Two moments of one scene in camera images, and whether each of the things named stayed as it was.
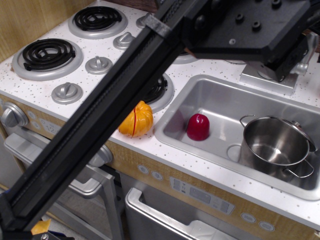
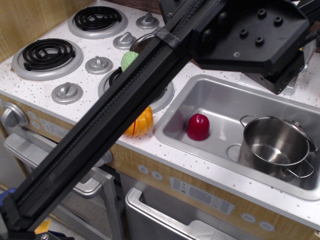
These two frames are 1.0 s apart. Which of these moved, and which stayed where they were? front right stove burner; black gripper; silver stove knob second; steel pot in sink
Moved: black gripper
Stayed: steel pot in sink; silver stove knob second; front right stove burner
